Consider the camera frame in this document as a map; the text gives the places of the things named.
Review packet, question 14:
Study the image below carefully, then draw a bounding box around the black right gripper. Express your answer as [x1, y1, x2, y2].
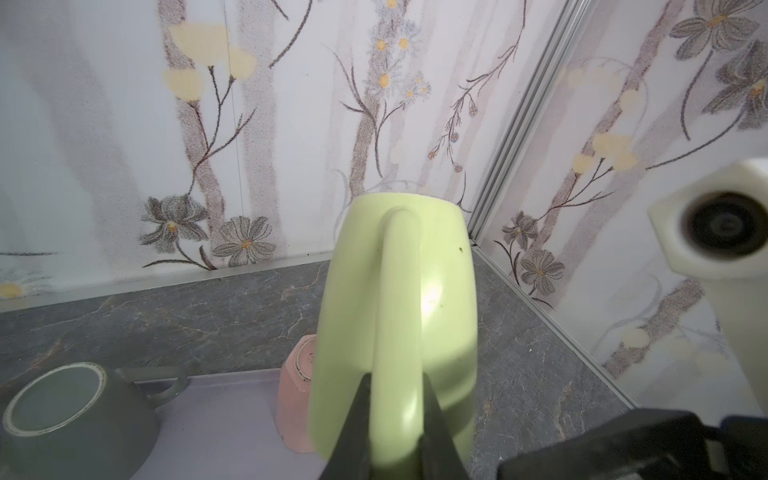
[497, 408, 767, 479]

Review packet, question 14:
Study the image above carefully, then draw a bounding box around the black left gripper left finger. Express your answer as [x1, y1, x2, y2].
[319, 373, 372, 480]

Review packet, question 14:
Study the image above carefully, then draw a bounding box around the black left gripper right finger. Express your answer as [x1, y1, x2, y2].
[419, 373, 470, 480]

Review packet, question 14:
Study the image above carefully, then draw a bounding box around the light green ceramic mug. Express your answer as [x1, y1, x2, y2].
[308, 192, 478, 479]

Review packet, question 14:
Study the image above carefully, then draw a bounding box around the pink ceramic mug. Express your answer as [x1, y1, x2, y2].
[275, 334, 316, 453]

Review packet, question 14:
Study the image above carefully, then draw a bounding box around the grey ceramic mug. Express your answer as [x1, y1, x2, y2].
[1, 362, 188, 479]

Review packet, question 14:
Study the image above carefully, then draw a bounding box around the lavender plastic tray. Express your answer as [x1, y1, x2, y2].
[133, 369, 325, 479]

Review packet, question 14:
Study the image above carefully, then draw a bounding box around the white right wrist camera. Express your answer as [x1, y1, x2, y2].
[648, 157, 767, 410]

